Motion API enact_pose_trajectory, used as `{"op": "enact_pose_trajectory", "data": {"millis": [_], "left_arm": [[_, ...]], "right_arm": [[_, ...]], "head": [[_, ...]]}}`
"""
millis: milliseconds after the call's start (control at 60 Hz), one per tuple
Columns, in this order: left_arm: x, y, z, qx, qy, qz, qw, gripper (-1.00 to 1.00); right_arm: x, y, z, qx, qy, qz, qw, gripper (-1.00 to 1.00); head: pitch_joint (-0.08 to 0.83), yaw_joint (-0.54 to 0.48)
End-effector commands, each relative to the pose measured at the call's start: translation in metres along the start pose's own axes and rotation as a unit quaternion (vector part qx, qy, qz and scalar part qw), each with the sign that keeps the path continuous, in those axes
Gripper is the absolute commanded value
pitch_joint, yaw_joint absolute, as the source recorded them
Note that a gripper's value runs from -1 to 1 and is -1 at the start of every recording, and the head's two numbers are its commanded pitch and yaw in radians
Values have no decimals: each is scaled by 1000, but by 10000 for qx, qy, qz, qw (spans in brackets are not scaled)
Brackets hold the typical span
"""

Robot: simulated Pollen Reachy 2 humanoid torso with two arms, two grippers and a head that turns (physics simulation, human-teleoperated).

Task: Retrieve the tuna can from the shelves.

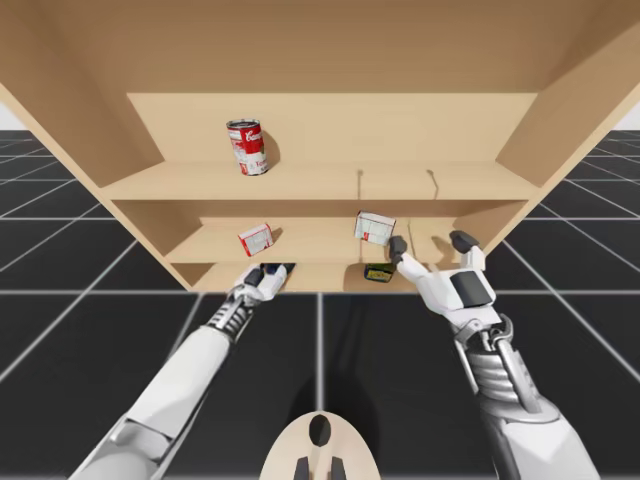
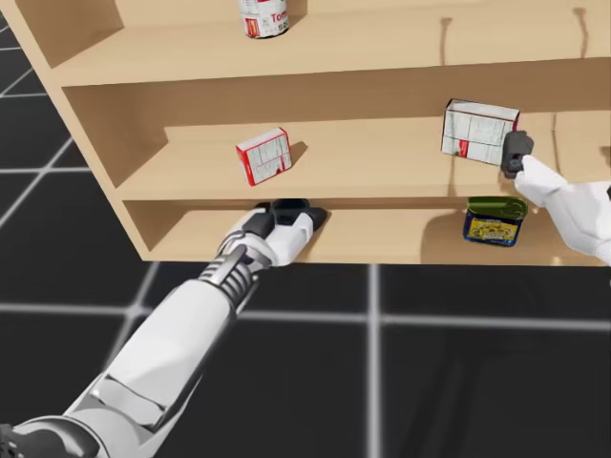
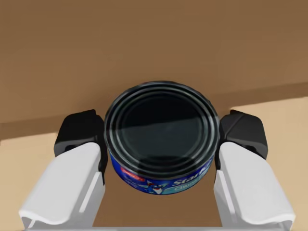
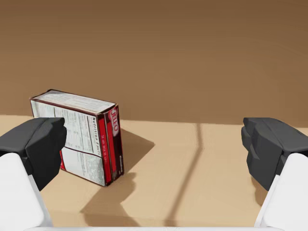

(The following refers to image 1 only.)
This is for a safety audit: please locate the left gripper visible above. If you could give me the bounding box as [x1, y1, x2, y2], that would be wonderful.
[232, 263, 290, 303]

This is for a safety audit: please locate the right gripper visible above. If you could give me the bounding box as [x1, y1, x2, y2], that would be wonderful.
[388, 229, 497, 318]

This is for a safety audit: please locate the blue flat can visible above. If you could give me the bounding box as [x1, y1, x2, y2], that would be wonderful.
[363, 263, 396, 283]

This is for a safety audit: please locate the red and white can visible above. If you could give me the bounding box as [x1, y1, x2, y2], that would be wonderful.
[225, 118, 270, 177]

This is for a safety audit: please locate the pale wooden shelf unit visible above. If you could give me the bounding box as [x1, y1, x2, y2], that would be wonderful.
[0, 0, 640, 294]

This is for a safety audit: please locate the tan robot part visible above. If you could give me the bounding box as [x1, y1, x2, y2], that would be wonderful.
[259, 408, 378, 480]

